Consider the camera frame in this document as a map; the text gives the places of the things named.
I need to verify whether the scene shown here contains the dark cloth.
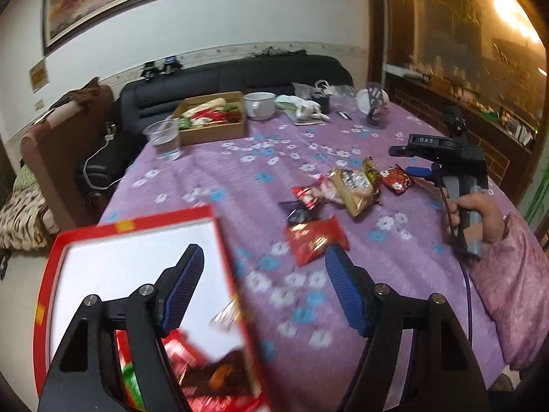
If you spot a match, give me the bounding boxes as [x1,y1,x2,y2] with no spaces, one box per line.
[253,46,309,58]

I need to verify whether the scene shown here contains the black snack packet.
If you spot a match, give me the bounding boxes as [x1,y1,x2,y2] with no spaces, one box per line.
[279,199,320,226]

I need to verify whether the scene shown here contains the small black case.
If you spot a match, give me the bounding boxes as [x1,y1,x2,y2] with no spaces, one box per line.
[309,94,332,114]

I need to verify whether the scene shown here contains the brown cardboard tray box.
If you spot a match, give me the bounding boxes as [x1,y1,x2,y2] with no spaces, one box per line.
[172,91,246,147]

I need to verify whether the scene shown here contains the hand-held gripper cable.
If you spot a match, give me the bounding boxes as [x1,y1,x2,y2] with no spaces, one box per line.
[461,257,477,353]

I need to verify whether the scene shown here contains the black leather sofa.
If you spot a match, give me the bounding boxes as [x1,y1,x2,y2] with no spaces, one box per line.
[75,55,354,190]

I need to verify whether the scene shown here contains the red and white snack packet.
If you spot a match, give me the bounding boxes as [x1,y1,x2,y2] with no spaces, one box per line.
[290,184,327,209]

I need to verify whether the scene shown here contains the leaf patterned blanket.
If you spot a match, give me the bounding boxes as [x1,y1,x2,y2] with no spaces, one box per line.
[0,165,58,252]

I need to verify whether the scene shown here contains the white cloth gloves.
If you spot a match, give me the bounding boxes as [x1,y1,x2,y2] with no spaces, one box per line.
[296,100,331,123]

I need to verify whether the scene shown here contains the grey phone stand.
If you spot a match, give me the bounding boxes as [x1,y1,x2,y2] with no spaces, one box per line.
[365,81,389,128]

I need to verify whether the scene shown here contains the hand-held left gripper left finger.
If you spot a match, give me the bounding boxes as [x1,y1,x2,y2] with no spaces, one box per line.
[38,244,206,412]

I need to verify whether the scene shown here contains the brown armchair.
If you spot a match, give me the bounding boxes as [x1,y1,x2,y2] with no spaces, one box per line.
[21,85,116,232]

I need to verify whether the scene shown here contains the empty clear plastic cup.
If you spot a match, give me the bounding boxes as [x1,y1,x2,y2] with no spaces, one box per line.
[332,86,359,112]

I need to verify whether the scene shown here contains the red cardboard gift box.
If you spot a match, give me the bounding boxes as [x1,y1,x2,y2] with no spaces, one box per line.
[33,205,275,412]

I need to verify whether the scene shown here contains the white charger cable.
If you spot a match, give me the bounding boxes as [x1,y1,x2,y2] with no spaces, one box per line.
[83,122,118,190]

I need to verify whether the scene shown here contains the person's right hand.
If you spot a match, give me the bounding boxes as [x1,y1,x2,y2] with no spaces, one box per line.
[444,191,509,245]

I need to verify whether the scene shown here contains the large red snack packet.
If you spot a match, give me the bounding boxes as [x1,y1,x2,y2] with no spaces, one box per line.
[284,217,350,267]

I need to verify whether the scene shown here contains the red foil snack packet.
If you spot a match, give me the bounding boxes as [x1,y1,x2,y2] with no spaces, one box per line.
[163,330,204,367]

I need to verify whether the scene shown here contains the person's right forearm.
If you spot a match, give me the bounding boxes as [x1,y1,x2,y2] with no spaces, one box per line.
[467,212,549,372]

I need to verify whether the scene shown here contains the small red floral snack packet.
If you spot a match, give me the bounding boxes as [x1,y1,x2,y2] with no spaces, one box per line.
[379,167,416,195]

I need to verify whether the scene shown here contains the brown gold snack packet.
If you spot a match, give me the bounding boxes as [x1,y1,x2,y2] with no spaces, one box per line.
[330,167,380,217]

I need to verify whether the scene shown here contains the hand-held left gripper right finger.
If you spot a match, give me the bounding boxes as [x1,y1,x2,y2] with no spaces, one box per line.
[325,247,490,412]

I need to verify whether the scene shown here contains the brown jacket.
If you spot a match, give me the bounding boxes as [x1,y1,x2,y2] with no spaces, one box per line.
[49,77,101,112]

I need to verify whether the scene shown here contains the dark brown snack packet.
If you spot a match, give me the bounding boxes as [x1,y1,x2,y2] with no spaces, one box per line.
[180,350,254,398]

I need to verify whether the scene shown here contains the clear plastic water cup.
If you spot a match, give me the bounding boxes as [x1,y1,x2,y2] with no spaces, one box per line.
[143,119,182,162]

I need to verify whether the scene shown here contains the wooden display cabinet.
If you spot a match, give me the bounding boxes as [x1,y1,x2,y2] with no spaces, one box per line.
[366,0,549,207]

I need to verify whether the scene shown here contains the crumpled clear plastic bag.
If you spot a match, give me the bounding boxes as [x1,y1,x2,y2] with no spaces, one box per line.
[292,81,320,99]

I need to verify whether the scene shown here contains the pile of assorted snack packets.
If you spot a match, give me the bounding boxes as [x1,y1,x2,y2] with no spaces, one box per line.
[178,98,244,131]

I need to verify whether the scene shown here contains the green snack packet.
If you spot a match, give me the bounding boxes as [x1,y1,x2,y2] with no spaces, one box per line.
[120,363,147,412]

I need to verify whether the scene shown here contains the white ceramic mug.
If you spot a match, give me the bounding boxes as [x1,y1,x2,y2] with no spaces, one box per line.
[243,92,277,121]

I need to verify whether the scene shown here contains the yellow wall sign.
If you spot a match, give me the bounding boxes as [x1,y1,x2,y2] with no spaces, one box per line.
[29,59,51,93]

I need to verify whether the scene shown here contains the pink and white snack packet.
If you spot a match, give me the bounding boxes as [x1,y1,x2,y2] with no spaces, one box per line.
[319,176,348,204]

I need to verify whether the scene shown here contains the purple floral tablecloth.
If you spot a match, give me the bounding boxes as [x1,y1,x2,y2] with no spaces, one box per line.
[96,90,515,412]

